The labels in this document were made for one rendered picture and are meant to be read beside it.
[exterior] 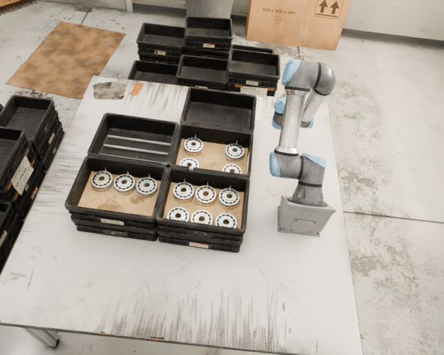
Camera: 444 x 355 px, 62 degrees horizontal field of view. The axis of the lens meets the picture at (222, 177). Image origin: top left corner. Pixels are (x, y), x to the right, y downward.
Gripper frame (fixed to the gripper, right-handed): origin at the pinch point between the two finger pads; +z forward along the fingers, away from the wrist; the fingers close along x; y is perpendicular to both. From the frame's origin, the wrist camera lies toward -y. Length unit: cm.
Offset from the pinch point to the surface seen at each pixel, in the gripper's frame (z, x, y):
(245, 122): -31.4, -26.7, 12.4
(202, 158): -68, -32, 14
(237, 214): -86, -5, 33
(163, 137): -69, -55, 1
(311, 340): -110, 34, 76
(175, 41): 63, -149, -22
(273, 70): 70, -61, 16
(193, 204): -94, -23, 24
